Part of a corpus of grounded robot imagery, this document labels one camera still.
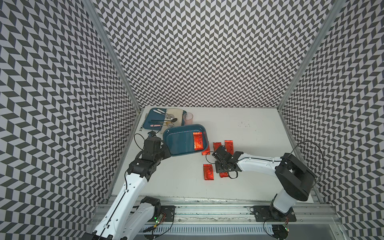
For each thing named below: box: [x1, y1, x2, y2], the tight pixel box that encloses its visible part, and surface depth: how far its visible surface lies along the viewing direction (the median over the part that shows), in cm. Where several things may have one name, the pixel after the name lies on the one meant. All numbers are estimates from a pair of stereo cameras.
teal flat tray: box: [143, 107, 187, 130], surface depth 114 cm
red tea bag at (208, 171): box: [203, 164, 214, 180], surface depth 87 cm
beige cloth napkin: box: [166, 108, 184, 127], surface depth 117 cm
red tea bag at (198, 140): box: [193, 132, 204, 151], surface depth 88 cm
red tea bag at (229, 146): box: [224, 140, 234, 155], surface depth 98 cm
